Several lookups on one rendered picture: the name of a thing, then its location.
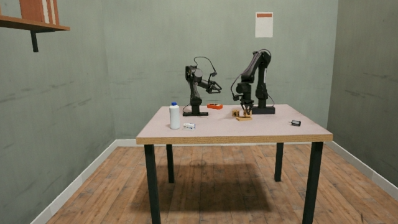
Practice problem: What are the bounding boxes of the tan rectangular tray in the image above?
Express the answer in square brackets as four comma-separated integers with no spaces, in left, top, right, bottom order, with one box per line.
[236,116,252,121]

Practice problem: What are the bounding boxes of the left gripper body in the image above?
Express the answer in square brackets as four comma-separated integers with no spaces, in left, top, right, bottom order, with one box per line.
[235,92,254,105]

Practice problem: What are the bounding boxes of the orange digital multimeter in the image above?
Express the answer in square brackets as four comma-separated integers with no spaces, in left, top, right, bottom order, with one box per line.
[207,103,223,110]

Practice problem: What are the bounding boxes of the white bottle with blue cap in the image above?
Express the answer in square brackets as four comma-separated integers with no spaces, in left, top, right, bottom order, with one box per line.
[169,102,180,129]

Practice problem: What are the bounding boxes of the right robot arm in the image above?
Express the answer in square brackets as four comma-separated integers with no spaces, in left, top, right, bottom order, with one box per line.
[183,65,208,116]

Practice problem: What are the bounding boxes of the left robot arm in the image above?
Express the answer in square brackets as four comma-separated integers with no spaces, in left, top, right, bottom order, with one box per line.
[236,51,275,110]

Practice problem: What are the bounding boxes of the blue and white small box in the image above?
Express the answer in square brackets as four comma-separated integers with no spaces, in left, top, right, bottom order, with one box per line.
[183,123,195,131]

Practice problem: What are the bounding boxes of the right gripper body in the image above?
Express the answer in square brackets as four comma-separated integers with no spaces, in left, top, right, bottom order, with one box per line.
[200,72,215,93]

